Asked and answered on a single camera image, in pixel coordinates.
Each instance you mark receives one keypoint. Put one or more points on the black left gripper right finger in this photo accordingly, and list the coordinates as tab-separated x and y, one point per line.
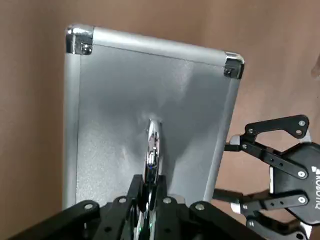
180	220

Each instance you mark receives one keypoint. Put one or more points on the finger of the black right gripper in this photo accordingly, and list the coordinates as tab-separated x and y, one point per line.
275	123
282	203

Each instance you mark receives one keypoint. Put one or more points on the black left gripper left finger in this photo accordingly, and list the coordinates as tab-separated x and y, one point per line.
110	220

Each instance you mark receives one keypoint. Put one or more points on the aluminium medicine case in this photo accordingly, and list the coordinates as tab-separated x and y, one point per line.
125	105

